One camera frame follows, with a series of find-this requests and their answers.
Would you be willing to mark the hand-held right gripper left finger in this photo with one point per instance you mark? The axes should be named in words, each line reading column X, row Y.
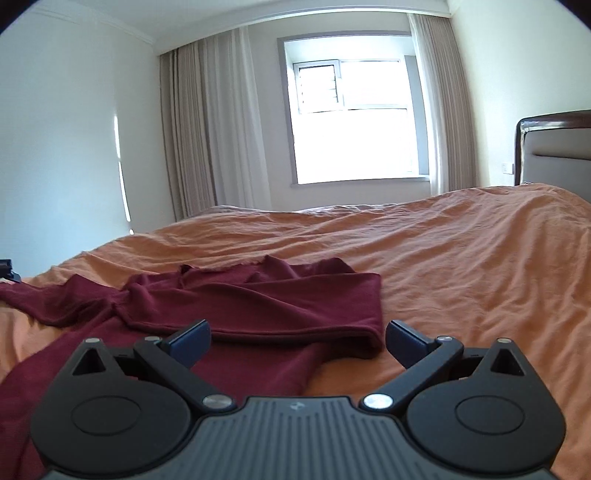
column 190, row 342

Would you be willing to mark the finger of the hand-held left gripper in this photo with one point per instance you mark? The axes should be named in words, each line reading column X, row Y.
column 6, row 270

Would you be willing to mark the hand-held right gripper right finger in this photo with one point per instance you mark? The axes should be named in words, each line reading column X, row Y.
column 400, row 342

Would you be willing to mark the maroon knit garment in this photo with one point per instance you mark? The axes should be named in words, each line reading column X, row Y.
column 277, row 304

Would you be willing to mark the orange bed cover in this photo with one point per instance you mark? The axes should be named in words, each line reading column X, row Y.
column 461, row 254

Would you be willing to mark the beige curtain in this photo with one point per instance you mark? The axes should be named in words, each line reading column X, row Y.
column 182, row 134
column 455, row 106

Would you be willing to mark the sheer white curtain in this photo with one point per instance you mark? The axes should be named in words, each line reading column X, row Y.
column 422, row 101
column 238, row 120

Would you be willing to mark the grey framed window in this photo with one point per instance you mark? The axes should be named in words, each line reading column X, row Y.
column 355, row 115

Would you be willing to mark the dark wooden padded headboard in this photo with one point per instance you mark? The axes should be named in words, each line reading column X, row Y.
column 558, row 152

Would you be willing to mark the white wall socket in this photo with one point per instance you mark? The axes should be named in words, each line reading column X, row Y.
column 508, row 168

